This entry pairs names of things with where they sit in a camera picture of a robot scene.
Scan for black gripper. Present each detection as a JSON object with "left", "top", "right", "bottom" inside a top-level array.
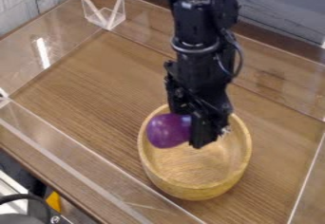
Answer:
[{"left": 163, "top": 46, "right": 236, "bottom": 149}]

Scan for purple toy eggplant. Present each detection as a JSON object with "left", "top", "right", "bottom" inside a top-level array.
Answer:
[{"left": 145, "top": 113, "right": 191, "bottom": 148}]

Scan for brown wooden bowl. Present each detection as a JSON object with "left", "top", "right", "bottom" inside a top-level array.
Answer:
[{"left": 137, "top": 104, "right": 252, "bottom": 201}]

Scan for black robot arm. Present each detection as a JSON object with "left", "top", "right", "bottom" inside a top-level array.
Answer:
[{"left": 164, "top": 0, "right": 243, "bottom": 149}]

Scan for yellow label on base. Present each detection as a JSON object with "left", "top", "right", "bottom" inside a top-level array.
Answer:
[{"left": 45, "top": 191, "right": 62, "bottom": 212}]

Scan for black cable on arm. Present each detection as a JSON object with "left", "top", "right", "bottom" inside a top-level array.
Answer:
[{"left": 212, "top": 28, "right": 244, "bottom": 80}]

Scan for clear acrylic wall panels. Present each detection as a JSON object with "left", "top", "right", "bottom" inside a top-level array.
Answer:
[{"left": 0, "top": 0, "right": 325, "bottom": 224}]

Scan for clear acrylic corner bracket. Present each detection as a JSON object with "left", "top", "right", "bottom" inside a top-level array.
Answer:
[{"left": 81, "top": 0, "right": 125, "bottom": 30}]

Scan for black cable lower left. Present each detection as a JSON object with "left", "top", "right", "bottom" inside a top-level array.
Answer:
[{"left": 0, "top": 194, "right": 48, "bottom": 224}]

